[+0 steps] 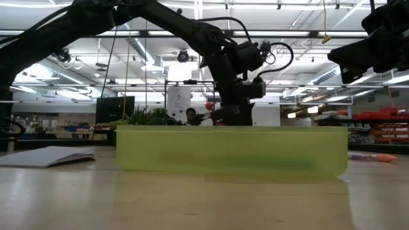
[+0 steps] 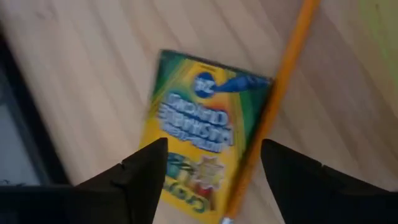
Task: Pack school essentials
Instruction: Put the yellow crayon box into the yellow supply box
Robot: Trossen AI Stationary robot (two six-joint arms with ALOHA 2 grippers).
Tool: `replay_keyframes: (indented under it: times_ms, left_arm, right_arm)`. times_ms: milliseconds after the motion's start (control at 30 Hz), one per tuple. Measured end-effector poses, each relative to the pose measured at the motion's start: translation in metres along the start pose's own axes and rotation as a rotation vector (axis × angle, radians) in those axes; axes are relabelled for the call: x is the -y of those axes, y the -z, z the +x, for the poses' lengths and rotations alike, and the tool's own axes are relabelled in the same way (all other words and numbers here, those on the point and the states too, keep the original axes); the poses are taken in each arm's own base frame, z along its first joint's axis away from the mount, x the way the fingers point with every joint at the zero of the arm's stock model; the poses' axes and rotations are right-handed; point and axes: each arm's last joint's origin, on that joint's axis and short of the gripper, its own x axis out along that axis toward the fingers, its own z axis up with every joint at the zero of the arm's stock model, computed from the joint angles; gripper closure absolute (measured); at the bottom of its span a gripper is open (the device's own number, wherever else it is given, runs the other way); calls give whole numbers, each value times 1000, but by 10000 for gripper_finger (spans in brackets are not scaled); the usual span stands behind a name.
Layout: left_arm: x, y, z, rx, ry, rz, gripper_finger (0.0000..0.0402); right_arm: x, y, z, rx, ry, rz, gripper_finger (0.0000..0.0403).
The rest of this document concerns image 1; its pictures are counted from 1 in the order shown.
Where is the row of red storage bins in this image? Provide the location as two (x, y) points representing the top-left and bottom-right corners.
(337, 107), (409, 121)

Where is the silver air duct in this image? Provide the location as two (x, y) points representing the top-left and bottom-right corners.
(19, 56), (82, 86)

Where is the person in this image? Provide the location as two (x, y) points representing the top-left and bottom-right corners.
(185, 107), (201, 127)

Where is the white panel with text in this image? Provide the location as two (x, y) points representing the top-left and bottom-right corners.
(252, 105), (281, 127)

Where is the small green potted plant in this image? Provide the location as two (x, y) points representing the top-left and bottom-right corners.
(127, 106), (169, 127)

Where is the black monitor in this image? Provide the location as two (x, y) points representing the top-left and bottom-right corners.
(95, 95), (135, 124)

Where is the purple marker with orange cap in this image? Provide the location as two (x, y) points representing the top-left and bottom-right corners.
(347, 152), (399, 163)

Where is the round black ceiling camera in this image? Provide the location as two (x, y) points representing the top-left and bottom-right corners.
(176, 49), (190, 63)

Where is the translucent yellow-green plastic bin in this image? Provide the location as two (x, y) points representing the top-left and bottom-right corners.
(115, 125), (350, 179)

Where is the thin olive hanging cable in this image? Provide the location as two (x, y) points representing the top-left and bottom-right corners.
(122, 24), (132, 121)

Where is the black curved cable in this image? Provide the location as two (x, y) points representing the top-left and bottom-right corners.
(0, 116), (27, 135)

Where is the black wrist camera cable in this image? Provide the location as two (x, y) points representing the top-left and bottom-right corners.
(197, 16), (295, 79)

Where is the white notepad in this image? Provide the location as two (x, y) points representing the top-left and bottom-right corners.
(0, 146), (97, 169)

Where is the black overhead light bar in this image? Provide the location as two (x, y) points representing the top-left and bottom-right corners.
(0, 29), (369, 39)

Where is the thin black hanging cable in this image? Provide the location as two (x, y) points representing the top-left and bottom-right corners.
(100, 27), (119, 98)

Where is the shelf of red-white boxes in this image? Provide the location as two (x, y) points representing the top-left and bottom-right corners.
(348, 121), (409, 144)

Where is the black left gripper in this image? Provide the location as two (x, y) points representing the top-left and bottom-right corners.
(208, 52), (267, 127)

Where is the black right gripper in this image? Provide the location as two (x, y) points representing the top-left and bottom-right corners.
(327, 0), (409, 85)

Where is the yellow hanging cord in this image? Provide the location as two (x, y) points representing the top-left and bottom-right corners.
(321, 0), (332, 45)

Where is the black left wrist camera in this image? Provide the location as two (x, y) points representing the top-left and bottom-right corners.
(235, 40), (265, 73)

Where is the black stand column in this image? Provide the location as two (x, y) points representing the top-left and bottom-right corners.
(0, 89), (14, 151)

